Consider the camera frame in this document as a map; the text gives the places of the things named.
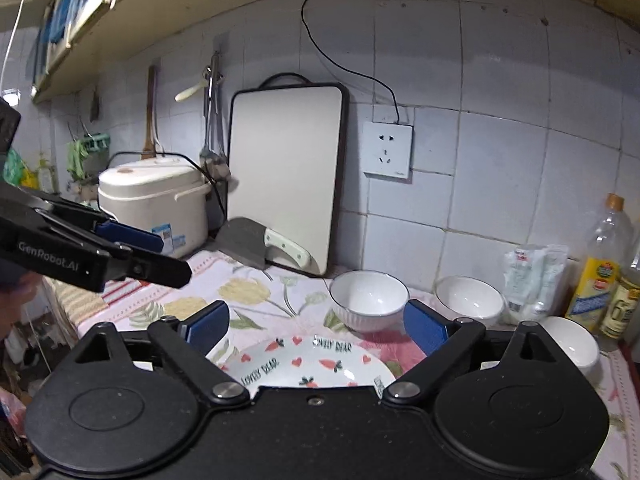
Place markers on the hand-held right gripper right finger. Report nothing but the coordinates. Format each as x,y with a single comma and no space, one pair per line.
425,327

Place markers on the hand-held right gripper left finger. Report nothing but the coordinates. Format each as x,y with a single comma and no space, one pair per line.
207,327

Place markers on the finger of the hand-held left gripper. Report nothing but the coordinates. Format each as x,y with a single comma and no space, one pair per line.
160,270
130,237

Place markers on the white ribbed bowl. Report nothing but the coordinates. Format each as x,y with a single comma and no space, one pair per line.
467,300
575,345
367,300

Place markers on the pink rabbit-print plate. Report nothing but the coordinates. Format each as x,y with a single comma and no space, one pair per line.
300,365

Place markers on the white rice cooker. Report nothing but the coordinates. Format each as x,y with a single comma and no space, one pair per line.
150,200

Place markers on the floral tablecloth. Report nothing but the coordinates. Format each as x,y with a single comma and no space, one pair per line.
260,300

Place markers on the red striped cloth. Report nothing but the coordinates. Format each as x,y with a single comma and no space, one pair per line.
90,300

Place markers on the white powder bag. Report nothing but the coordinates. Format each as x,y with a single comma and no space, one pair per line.
522,285

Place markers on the hanging metal ladle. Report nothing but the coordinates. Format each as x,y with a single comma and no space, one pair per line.
212,155

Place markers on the wooden spatula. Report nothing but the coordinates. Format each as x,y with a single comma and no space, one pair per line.
149,120

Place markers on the clear plastic seasoning bag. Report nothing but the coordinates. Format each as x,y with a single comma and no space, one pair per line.
555,275

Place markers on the white cutting board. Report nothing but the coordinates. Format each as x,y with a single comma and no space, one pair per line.
285,170

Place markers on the cooking oil bottle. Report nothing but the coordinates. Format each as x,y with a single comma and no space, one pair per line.
595,275

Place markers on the clear vinegar bottle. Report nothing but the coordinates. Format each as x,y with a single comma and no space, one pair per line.
622,305

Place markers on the green wall rack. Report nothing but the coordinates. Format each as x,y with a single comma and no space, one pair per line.
92,142

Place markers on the white wall socket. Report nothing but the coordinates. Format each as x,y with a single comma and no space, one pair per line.
387,149

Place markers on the wall cabinet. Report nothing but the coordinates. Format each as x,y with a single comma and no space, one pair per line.
165,5

